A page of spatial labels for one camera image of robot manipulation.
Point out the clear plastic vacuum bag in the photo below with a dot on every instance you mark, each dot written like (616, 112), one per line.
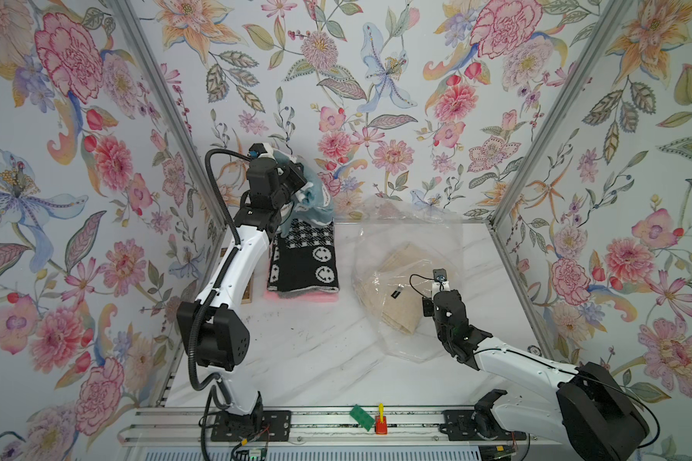
(385, 226)

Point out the pink blanket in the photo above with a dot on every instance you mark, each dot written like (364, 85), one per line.
(303, 296)

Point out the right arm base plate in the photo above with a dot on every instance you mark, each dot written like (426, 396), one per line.
(467, 425)

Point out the green tag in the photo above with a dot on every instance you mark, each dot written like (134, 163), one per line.
(362, 418)

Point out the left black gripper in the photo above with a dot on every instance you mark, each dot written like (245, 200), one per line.
(291, 181)

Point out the black white patterned blanket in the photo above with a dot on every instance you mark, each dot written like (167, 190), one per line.
(303, 261)

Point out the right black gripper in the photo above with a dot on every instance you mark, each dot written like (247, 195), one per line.
(438, 297)

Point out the red yellow clip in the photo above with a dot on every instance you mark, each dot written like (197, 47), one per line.
(381, 424)

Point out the wooden chessboard box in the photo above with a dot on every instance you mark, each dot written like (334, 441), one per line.
(235, 276)

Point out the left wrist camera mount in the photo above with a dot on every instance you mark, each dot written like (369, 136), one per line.
(262, 151)

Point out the cream blanket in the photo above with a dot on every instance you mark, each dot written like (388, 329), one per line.
(391, 292)

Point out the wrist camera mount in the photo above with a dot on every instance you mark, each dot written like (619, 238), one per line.
(440, 281)
(262, 151)

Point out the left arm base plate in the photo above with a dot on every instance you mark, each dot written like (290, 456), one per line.
(274, 425)

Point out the small circuit board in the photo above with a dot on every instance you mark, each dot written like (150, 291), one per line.
(243, 452)

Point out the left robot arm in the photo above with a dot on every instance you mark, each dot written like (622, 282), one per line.
(215, 337)

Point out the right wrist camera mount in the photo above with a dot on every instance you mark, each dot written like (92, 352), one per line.
(440, 281)

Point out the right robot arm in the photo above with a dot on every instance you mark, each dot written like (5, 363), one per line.
(581, 407)

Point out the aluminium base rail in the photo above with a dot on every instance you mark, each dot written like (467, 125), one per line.
(310, 426)

